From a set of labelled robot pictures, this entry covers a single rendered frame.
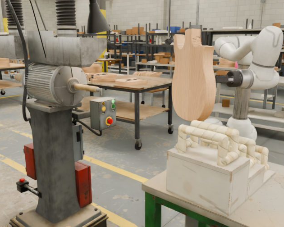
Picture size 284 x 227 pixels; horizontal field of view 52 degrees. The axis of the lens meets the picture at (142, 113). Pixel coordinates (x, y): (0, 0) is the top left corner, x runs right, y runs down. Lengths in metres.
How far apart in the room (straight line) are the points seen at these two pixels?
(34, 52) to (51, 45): 0.32
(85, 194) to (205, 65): 1.44
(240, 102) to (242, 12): 11.04
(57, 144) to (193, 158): 1.13
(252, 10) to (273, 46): 11.48
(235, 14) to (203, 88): 11.97
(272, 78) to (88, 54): 0.88
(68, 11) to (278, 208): 1.30
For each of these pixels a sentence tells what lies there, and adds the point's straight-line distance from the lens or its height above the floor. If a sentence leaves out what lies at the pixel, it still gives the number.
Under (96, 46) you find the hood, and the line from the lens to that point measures 1.52.
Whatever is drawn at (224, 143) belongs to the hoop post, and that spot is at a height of 1.19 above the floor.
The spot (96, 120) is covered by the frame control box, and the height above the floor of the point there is 0.99.
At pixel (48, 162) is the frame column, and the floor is 0.74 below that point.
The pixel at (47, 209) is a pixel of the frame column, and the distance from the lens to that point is 2.23.
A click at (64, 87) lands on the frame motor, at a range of 1.75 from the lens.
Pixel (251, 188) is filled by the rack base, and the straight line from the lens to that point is 1.22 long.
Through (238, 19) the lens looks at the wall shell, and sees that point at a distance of 13.04.
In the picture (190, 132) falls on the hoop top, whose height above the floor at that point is 1.19.
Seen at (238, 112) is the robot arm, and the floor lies 1.03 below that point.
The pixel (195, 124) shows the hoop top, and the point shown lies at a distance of 1.15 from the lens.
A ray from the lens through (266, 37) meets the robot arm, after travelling 1.41.
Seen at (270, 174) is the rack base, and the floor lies 0.94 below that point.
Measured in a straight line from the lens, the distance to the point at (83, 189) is 2.23.
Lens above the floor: 1.52
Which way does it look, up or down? 14 degrees down
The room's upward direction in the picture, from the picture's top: straight up
